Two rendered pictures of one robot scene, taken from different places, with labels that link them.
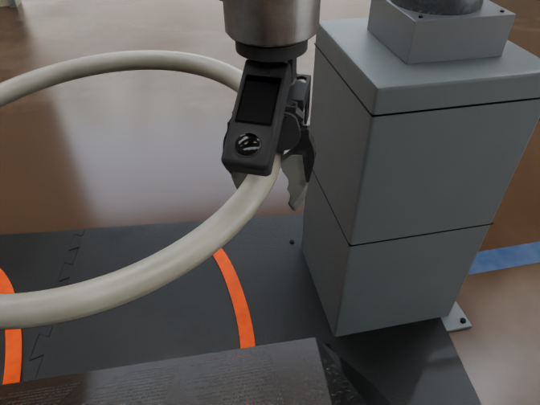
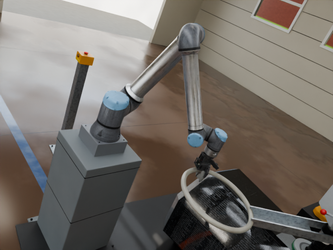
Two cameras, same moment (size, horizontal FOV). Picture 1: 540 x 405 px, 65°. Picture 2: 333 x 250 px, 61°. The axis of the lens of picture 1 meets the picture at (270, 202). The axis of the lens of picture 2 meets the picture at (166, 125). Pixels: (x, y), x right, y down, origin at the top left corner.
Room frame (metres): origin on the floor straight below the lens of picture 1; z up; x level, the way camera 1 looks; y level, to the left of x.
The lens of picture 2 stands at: (1.69, 1.04, 1.87)
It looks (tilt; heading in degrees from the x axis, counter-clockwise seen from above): 25 degrees down; 231
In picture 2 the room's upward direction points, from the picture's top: 23 degrees clockwise
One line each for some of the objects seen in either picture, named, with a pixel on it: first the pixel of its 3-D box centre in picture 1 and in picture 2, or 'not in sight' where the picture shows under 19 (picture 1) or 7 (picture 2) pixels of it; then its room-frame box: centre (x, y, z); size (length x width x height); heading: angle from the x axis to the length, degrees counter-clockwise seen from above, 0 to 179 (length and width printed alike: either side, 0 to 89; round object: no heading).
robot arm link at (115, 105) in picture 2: not in sight; (114, 107); (0.97, -0.36, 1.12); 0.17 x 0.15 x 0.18; 42
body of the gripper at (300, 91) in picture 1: (273, 87); (204, 160); (0.43, 0.00, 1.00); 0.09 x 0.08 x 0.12; 168
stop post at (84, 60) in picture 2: not in sight; (72, 106); (0.87, -1.40, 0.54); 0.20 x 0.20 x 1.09; 6
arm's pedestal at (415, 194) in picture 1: (390, 187); (85, 193); (0.98, -0.35, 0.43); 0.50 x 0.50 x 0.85; 12
